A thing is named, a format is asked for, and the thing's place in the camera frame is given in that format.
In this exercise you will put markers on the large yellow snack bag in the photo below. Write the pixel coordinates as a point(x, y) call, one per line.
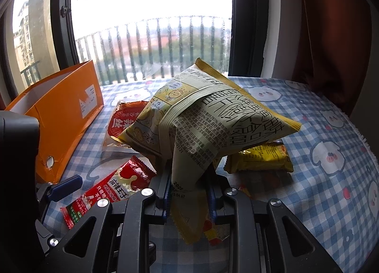
point(189, 119)

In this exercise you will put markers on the small yellow snack packet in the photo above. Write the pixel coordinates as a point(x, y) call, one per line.
point(257, 157)

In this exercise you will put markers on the balcony railing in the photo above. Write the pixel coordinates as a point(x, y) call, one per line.
point(189, 16)

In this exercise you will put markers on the blue checked bear cloth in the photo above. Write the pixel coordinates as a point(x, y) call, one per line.
point(296, 172)

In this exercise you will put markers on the apartment building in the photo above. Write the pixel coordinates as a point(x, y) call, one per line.
point(23, 39)

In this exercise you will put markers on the beige balcony pillar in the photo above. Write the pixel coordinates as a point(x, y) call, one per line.
point(43, 24)

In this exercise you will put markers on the orange cardboard box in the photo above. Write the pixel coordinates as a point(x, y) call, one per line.
point(65, 119)

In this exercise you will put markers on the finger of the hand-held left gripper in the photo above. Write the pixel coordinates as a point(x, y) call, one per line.
point(65, 187)

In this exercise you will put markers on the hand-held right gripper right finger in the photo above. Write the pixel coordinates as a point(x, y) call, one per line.
point(216, 202)

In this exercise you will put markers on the black window latch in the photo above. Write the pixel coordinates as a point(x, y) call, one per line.
point(63, 11)

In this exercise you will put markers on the red spicy strip packet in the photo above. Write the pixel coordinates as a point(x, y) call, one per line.
point(118, 181)

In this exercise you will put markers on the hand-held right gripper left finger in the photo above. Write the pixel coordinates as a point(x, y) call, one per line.
point(161, 199)

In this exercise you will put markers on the clear packet red round label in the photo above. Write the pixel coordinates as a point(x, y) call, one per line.
point(124, 116)

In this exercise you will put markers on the black window frame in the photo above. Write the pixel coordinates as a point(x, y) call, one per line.
point(65, 42)

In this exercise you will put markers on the brown curtain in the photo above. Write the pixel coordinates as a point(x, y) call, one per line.
point(331, 39)

